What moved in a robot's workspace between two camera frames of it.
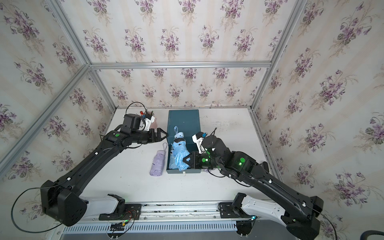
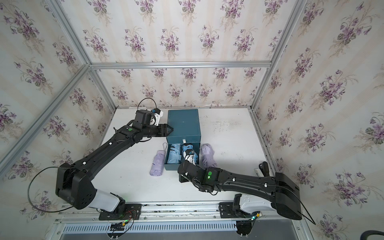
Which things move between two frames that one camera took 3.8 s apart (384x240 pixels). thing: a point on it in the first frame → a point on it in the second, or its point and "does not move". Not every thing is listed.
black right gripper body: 201,160 → 182,180
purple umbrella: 157,167 does not move
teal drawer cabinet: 187,121 does not move
